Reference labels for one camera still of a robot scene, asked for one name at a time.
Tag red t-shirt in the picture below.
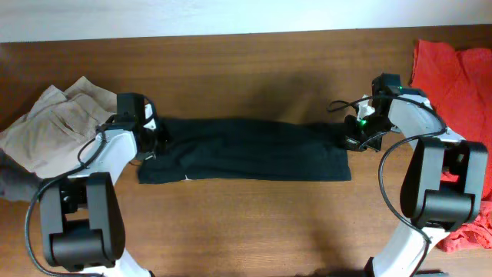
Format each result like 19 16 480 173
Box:
411 40 491 253

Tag grey folded garment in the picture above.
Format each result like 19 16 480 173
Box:
1 150 42 202

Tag beige folded trousers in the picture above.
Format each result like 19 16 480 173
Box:
1 76 117 179

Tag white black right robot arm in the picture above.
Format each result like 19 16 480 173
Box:
345 85 488 276

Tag dark green t-shirt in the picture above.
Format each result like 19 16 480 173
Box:
138 118 351 185

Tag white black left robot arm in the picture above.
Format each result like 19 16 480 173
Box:
36 115 158 276

